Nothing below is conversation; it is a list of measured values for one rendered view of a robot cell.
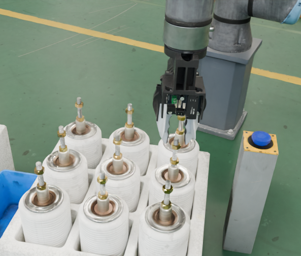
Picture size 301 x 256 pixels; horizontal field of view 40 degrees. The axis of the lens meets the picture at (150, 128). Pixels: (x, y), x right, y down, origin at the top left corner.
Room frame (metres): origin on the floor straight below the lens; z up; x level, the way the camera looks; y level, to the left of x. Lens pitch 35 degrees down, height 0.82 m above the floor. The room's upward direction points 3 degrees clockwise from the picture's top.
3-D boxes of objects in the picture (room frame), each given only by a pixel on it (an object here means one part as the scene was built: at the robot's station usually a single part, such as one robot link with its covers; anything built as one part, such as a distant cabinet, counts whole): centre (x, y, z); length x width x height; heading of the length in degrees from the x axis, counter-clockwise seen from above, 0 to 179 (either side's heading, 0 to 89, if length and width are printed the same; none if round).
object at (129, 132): (0.79, 0.05, 0.26); 0.02 x 0.02 x 0.03
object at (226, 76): (1.26, -0.24, 0.15); 0.19 x 0.19 x 0.30; 66
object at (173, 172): (0.65, -0.05, 0.26); 0.02 x 0.02 x 0.03
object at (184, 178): (0.65, -0.05, 0.25); 0.08 x 0.08 x 0.01
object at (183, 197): (0.65, -0.05, 0.16); 0.10 x 0.10 x 0.18
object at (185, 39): (0.64, -0.05, 0.57); 0.08 x 0.08 x 0.05
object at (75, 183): (0.69, 0.18, 0.16); 0.10 x 0.10 x 0.18
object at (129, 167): (0.67, 0.06, 0.25); 0.08 x 0.08 x 0.01
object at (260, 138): (0.70, -0.23, 0.32); 0.04 x 0.04 x 0.02
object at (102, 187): (0.55, 0.08, 0.30); 0.01 x 0.01 x 0.08
